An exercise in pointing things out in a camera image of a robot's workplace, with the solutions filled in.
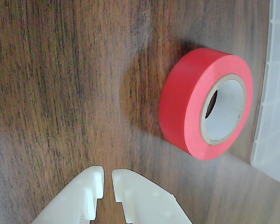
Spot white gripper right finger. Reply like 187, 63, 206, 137
112, 169, 194, 224

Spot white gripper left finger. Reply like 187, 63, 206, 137
31, 165, 105, 224

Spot red tape roll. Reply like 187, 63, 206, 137
159, 48, 254, 161

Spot clear plastic box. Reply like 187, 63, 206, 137
250, 0, 280, 182

